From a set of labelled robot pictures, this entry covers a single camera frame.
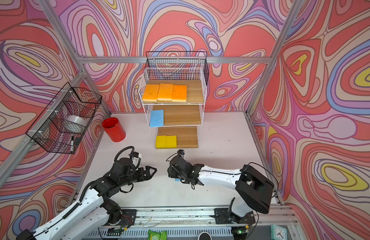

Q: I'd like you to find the black marker pen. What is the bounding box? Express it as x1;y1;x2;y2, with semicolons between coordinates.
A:
70;136;75;154

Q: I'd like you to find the white wire wooden shelf rack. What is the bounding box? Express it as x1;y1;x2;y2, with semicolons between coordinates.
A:
138;67;207;149

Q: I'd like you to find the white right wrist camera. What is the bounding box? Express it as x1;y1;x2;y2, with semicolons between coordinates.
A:
177;149;185;158

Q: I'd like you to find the red plastic cup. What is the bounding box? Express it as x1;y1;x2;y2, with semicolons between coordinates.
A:
102;117;126;142

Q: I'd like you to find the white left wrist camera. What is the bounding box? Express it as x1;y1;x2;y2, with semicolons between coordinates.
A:
129;152;141;168

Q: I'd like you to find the yellow thick sponge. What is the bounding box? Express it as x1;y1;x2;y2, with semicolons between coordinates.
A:
155;135;167;149
166;135;177;149

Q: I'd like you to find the teal desk clock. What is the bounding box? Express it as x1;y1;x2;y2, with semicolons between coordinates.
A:
271;225;288;240

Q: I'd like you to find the black wire wall basket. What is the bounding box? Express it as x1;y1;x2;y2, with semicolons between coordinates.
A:
26;83;102;155

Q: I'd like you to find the aluminium frame post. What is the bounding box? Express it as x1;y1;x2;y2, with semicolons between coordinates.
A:
246;0;306;117

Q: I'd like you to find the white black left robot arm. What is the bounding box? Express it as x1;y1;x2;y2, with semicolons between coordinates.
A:
16;146;157;240

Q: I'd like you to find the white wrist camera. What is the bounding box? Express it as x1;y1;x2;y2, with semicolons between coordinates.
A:
177;149;185;158
129;152;141;168

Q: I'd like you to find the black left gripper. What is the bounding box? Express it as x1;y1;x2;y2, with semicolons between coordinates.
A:
118;165;158;188

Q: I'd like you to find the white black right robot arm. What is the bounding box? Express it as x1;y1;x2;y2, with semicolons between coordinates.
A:
168;153;275;224

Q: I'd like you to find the green snack packet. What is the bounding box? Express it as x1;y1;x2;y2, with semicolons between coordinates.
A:
148;230;167;240

